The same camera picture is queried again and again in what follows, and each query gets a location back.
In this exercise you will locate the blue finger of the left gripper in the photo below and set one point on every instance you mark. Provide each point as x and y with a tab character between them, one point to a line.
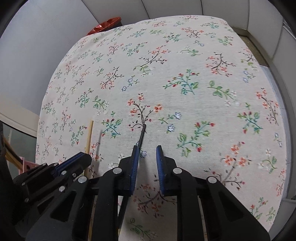
76	164

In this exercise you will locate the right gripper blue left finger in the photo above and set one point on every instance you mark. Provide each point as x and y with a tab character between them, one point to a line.
88	209

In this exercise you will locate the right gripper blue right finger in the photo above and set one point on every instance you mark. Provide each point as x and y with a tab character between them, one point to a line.
206	209

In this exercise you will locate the wooden chopstick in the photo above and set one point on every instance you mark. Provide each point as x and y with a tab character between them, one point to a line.
14	160
88	143
10	149

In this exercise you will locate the black chopstick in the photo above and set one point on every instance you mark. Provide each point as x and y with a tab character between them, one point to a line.
141	136

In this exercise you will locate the pink chopstick holder basket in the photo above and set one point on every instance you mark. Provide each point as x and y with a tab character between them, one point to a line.
27	165

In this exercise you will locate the floral tablecloth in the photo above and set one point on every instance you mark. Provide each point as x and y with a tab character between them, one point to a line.
201	95

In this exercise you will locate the red trash bin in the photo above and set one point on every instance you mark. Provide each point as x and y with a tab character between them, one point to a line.
106	25

